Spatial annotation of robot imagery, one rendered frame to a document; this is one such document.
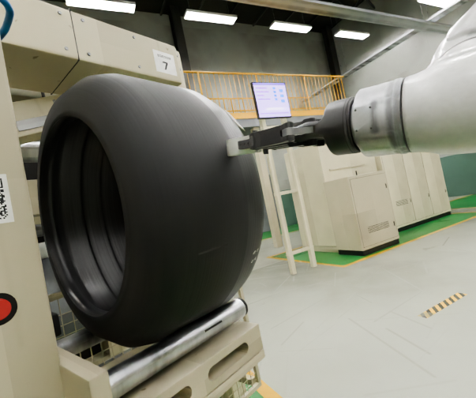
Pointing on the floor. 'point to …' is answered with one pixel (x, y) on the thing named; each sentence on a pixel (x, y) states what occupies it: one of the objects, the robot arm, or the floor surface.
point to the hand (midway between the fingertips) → (243, 145)
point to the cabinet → (361, 213)
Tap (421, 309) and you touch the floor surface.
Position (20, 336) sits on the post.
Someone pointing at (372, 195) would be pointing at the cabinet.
